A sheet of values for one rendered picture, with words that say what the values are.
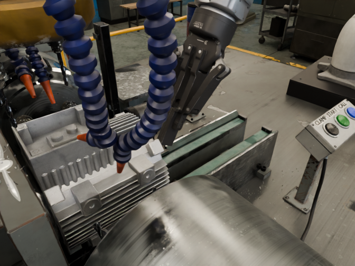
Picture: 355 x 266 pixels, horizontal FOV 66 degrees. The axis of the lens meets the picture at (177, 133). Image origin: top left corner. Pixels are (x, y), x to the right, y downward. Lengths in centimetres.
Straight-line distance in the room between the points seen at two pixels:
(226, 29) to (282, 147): 62
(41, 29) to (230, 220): 26
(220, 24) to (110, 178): 30
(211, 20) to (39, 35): 25
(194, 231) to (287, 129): 88
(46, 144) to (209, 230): 31
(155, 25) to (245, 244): 19
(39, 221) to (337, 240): 65
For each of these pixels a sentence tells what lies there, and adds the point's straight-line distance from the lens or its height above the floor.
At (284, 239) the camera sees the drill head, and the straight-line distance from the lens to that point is 30.
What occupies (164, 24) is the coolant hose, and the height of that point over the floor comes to 134.
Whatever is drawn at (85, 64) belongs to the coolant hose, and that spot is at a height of 130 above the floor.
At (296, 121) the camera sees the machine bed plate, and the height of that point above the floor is 80.
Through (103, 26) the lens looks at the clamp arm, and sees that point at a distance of 57.
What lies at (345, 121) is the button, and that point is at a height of 107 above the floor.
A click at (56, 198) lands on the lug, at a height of 108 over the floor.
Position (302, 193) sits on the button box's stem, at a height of 84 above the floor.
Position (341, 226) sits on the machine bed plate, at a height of 80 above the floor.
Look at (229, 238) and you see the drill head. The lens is 26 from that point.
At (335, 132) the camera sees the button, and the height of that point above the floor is 107.
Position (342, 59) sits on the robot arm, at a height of 98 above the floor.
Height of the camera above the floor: 138
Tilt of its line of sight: 35 degrees down
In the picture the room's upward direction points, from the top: straight up
